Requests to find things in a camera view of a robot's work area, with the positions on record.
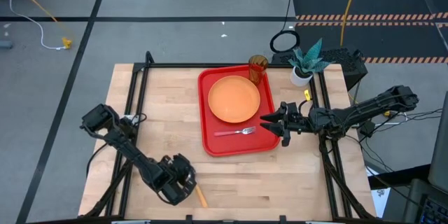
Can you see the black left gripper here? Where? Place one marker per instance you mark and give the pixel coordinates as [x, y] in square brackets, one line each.
[178, 182]

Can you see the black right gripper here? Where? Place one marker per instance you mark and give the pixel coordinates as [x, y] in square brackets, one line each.
[295, 120]

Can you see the red plastic tray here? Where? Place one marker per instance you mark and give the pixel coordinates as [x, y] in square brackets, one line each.
[238, 145]

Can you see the orange plate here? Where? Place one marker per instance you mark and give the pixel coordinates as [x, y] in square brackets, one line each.
[234, 99]

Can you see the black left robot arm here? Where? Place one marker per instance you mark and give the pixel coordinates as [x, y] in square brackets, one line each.
[129, 150]

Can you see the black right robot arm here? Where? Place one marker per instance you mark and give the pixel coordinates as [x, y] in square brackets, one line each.
[367, 110]

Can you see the amber ribbed plastic cup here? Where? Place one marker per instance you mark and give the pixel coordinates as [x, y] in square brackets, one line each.
[258, 71]

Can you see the black table edge clamp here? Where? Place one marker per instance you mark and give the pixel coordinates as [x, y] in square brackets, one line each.
[189, 217]
[283, 218]

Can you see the potted plant in white pot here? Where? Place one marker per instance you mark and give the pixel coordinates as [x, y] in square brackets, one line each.
[300, 77]

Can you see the black mat with hazard stripes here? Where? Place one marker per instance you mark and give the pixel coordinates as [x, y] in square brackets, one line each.
[378, 3]

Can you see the grey monitor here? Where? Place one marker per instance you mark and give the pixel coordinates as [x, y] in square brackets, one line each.
[440, 147]

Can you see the laptop keyboard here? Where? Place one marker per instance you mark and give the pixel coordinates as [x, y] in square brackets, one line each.
[434, 211]

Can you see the black aluminium table frame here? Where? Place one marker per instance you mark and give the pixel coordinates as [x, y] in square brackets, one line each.
[168, 65]

